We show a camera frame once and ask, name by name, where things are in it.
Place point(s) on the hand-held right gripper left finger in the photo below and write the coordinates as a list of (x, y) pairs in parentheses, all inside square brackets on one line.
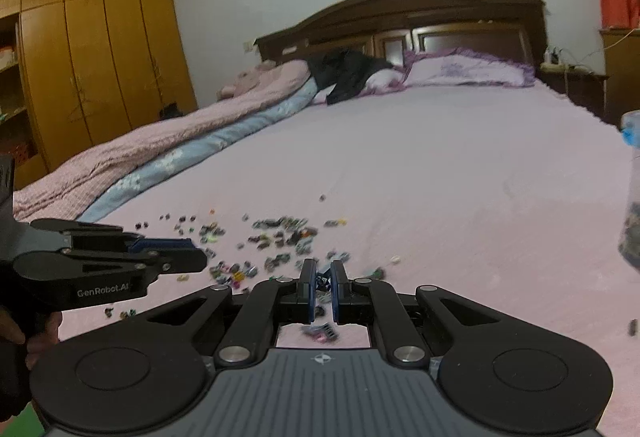
[(311, 293)]

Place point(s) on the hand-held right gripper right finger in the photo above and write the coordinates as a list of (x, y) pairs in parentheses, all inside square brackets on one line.
[(334, 293)]

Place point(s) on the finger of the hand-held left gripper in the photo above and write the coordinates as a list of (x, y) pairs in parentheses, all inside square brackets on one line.
[(175, 261), (160, 245)]

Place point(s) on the small dark blue toy brick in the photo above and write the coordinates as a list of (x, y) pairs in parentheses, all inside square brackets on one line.
[(323, 284)]

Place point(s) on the person's left hand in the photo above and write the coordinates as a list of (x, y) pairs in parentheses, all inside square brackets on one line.
[(45, 337)]

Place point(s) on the pink blanket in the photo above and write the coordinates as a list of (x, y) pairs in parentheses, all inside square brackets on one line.
[(150, 137)]

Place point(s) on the light blue floral quilt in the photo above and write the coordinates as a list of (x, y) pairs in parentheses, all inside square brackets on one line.
[(200, 142)]

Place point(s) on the bed with pink sheet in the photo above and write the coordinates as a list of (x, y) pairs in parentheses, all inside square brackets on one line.
[(425, 167)]

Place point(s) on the green cloth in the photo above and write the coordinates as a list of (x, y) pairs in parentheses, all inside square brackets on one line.
[(20, 424)]

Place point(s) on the wooden wardrobe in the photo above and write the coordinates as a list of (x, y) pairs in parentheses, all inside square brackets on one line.
[(100, 57)]

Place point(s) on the small purple frilled pillow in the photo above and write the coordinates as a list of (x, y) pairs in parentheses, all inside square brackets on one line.
[(385, 81)]

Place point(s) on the black clothing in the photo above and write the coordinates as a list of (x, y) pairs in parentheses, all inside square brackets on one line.
[(345, 72)]

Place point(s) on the large purple frilled pillow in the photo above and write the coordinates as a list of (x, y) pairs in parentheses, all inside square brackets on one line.
[(470, 69)]

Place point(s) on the dark wooden headboard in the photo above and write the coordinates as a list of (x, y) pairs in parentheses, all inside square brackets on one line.
[(400, 12)]

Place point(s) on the dense heap of mixed bricks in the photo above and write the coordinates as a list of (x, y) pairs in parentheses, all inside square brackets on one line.
[(631, 237)]

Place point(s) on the dark wooden nightstand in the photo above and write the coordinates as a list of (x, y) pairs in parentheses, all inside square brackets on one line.
[(575, 89)]

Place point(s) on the wooden cabinet with drawers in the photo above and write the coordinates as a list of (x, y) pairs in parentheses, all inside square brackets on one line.
[(622, 77)]

